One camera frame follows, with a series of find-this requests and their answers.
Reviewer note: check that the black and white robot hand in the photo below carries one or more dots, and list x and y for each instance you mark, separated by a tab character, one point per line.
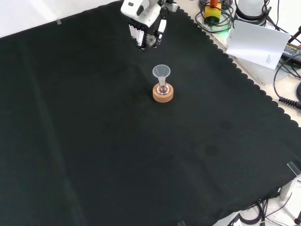
138	14

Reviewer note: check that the clear glass graduated cylinder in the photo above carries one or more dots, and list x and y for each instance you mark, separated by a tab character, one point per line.
150	40

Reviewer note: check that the clear plastic funnel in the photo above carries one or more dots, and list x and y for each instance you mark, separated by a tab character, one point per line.
161	71

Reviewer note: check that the yellow stop button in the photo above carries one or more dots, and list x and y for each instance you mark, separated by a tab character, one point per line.
212	13

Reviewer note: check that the clear round-bottom flask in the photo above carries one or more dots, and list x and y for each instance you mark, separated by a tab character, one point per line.
162	88

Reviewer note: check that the clear tape strip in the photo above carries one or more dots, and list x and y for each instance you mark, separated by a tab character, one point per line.
181	223
59	22
294	168

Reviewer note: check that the black table cloth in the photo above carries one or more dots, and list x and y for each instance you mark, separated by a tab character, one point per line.
94	129

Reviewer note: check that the black power adapter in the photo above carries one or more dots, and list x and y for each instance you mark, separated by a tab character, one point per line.
293	50

